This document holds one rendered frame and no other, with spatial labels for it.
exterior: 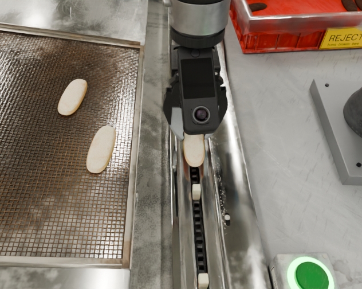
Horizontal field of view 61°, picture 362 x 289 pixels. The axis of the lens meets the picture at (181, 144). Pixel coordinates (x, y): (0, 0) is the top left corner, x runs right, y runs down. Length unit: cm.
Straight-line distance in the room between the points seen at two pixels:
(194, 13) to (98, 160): 26
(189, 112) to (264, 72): 45
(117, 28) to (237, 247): 57
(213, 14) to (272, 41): 50
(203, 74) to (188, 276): 28
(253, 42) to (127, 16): 33
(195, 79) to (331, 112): 38
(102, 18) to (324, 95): 55
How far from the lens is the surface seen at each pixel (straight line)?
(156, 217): 53
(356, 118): 68
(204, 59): 41
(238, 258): 47
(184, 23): 38
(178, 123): 50
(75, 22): 82
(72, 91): 61
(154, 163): 59
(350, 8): 115
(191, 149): 53
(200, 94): 39
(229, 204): 50
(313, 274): 44
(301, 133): 68
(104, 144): 52
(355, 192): 63
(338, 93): 76
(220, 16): 39
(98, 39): 76
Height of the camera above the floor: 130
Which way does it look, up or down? 51 degrees down
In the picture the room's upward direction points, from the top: straight up
